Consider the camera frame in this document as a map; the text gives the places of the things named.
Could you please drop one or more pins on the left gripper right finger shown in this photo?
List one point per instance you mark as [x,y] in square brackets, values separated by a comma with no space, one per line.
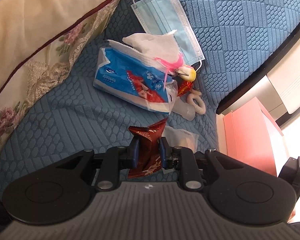
[183,160]

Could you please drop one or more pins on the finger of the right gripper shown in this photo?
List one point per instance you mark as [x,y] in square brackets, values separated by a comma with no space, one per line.
[290,172]

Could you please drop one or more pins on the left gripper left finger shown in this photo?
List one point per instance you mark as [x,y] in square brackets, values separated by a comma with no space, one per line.
[112,162]

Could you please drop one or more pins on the dark red foil packet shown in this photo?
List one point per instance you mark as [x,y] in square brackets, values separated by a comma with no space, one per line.
[149,160]

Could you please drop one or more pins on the red foil tea packet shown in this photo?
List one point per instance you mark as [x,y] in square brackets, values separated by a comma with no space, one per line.
[183,86]

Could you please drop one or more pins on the blue tissue pack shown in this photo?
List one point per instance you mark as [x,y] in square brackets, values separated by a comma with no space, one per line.
[129,79]

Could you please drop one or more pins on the blue surgical face mask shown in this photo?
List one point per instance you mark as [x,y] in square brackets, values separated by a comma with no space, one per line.
[160,17]

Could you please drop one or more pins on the clear plastic bag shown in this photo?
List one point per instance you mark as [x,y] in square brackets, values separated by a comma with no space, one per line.
[181,137]

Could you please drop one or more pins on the clear plastic cup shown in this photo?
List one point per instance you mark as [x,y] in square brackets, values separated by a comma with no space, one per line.
[184,109]

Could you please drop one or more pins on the pink storage box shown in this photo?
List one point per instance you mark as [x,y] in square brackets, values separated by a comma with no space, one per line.
[253,137]

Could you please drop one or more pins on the pink feather toy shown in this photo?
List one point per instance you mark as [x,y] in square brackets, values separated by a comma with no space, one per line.
[178,67]

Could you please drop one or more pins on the white crumpled tissue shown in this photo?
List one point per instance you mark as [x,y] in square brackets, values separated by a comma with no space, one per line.
[146,47]

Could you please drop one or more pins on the floral cream pillow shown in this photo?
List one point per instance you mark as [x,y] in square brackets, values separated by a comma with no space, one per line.
[39,42]

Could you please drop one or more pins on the blue textured sofa cover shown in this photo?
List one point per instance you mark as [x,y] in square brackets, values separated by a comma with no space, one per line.
[236,37]

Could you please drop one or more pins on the dark wooden sofa frame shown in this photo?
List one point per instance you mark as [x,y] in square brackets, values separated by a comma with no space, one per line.
[264,69]

